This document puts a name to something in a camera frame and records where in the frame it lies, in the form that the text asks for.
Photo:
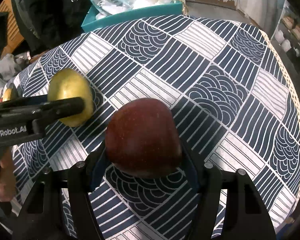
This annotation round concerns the red apple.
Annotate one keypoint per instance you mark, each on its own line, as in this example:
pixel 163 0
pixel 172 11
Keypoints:
pixel 142 137

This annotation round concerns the person's left hand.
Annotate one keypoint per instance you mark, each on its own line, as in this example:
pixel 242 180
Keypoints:
pixel 6 180

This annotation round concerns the wooden louvered cabinet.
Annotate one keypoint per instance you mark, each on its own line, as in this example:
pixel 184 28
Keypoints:
pixel 11 30

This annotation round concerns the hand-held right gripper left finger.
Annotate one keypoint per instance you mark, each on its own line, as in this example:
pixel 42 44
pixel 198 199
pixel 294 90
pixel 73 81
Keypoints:
pixel 97 172

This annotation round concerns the teal plastic crate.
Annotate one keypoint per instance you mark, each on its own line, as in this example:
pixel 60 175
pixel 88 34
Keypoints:
pixel 130 17

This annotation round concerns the navy white patterned tablecloth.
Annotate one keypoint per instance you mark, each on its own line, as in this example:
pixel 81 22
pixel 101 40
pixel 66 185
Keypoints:
pixel 202 80

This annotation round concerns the yellow apple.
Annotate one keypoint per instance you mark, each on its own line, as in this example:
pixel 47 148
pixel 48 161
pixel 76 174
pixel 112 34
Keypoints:
pixel 9 95
pixel 70 87

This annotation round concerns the row of shoes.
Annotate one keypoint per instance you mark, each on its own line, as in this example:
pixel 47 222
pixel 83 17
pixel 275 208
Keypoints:
pixel 287 21

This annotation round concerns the black hanging coat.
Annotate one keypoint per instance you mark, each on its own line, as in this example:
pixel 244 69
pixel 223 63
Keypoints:
pixel 47 12

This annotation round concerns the metal shoe rack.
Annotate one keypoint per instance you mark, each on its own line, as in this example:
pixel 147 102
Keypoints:
pixel 284 15

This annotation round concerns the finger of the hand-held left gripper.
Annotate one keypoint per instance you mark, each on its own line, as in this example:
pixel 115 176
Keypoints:
pixel 62 107

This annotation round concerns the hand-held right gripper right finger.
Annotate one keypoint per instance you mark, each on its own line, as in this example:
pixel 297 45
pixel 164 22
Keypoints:
pixel 193 177

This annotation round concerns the grey clothing pile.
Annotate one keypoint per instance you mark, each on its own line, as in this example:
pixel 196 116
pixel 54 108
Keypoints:
pixel 12 65

